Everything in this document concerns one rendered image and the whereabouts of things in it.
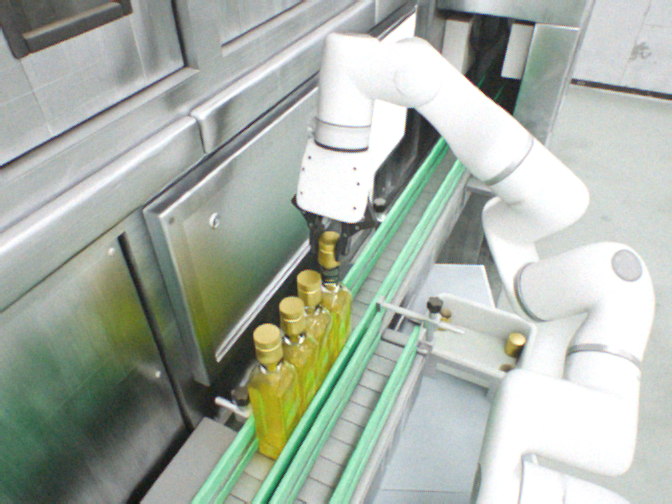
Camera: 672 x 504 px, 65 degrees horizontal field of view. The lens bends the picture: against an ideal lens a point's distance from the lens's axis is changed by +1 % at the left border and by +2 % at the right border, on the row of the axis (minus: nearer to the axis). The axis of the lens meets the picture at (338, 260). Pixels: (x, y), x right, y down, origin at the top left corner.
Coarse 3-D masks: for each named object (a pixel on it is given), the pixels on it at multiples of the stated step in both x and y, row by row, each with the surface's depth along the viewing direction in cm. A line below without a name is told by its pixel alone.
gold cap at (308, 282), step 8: (304, 272) 76; (312, 272) 76; (304, 280) 75; (312, 280) 75; (304, 288) 74; (312, 288) 74; (304, 296) 75; (312, 296) 75; (320, 296) 77; (304, 304) 77; (312, 304) 76
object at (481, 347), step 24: (456, 312) 118; (480, 312) 115; (504, 312) 113; (456, 336) 117; (480, 336) 117; (504, 336) 116; (528, 336) 110; (456, 360) 104; (480, 360) 112; (504, 360) 112; (528, 360) 104
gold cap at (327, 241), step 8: (328, 232) 78; (320, 240) 76; (328, 240) 76; (336, 240) 76; (320, 248) 77; (328, 248) 76; (320, 256) 78; (328, 256) 77; (320, 264) 79; (328, 264) 78; (336, 264) 78
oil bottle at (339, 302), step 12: (348, 288) 85; (324, 300) 82; (336, 300) 82; (348, 300) 85; (336, 312) 82; (348, 312) 87; (336, 324) 84; (348, 324) 89; (336, 336) 86; (348, 336) 92; (336, 348) 88
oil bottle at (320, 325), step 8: (320, 304) 81; (320, 312) 79; (328, 312) 81; (312, 320) 78; (320, 320) 79; (328, 320) 81; (312, 328) 78; (320, 328) 79; (328, 328) 81; (320, 336) 79; (328, 336) 83; (320, 344) 80; (328, 344) 84; (320, 352) 82; (328, 352) 85; (320, 360) 83; (328, 360) 87; (320, 368) 84; (328, 368) 88; (320, 376) 85; (320, 384) 87
